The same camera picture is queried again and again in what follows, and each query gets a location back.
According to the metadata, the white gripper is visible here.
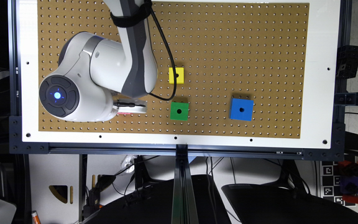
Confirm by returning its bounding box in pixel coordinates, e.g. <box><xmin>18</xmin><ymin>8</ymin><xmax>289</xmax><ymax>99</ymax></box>
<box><xmin>114</xmin><ymin>98</ymin><xmax>147</xmax><ymax>114</ymax></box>

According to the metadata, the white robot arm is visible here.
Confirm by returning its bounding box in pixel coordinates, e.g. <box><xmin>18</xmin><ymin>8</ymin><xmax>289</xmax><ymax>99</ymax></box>
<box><xmin>39</xmin><ymin>1</ymin><xmax>158</xmax><ymax>122</ymax></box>

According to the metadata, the green block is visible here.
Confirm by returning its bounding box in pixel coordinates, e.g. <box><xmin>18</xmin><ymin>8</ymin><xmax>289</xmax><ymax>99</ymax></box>
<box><xmin>170</xmin><ymin>102</ymin><xmax>189</xmax><ymax>121</ymax></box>

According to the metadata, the yellow block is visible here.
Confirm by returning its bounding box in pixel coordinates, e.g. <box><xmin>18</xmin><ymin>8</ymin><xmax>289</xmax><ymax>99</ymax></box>
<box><xmin>168</xmin><ymin>67</ymin><xmax>185</xmax><ymax>84</ymax></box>

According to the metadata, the blue block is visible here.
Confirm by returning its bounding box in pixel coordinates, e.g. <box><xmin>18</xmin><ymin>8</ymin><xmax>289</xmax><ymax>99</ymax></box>
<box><xmin>229</xmin><ymin>98</ymin><xmax>254</xmax><ymax>121</ymax></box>

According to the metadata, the red toy block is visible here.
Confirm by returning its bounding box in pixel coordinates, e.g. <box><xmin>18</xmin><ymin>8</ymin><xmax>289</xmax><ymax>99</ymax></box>
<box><xmin>342</xmin><ymin>194</ymin><xmax>358</xmax><ymax>204</ymax></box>

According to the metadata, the brown pegboard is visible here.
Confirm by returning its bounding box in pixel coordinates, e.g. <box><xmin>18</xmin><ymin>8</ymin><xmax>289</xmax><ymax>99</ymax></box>
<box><xmin>39</xmin><ymin>1</ymin><xmax>310</xmax><ymax>139</ymax></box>

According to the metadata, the fiducial marker sheet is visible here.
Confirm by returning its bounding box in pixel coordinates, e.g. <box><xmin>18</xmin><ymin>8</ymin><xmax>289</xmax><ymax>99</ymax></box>
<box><xmin>319</xmin><ymin>161</ymin><xmax>345</xmax><ymax>205</ymax></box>

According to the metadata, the black velcro strap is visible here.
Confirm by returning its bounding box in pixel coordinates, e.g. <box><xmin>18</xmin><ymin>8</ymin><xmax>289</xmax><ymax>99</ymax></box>
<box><xmin>109</xmin><ymin>1</ymin><xmax>154</xmax><ymax>28</ymax></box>

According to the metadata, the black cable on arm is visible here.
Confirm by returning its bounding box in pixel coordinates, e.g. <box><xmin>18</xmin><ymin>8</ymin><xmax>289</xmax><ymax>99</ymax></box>
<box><xmin>146</xmin><ymin>0</ymin><xmax>178</xmax><ymax>102</ymax></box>

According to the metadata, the black aluminium table frame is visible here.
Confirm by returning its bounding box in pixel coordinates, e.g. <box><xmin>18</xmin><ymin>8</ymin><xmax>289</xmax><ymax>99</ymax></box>
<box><xmin>7</xmin><ymin>0</ymin><xmax>354</xmax><ymax>224</ymax></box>

